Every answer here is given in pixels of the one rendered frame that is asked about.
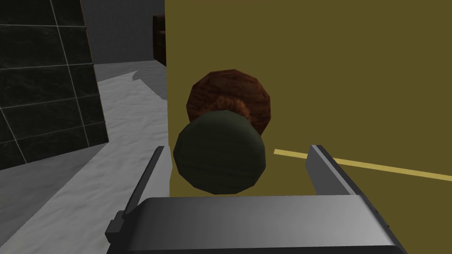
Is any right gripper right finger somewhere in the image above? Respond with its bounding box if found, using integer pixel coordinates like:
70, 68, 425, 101
305, 144, 358, 196

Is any brown and green door knob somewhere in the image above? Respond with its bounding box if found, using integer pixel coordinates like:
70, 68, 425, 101
173, 68, 272, 196

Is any yellow door leaf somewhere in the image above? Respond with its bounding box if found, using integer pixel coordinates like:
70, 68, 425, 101
164, 0, 452, 254

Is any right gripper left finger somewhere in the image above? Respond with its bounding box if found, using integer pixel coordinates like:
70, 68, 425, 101
105, 145, 174, 245

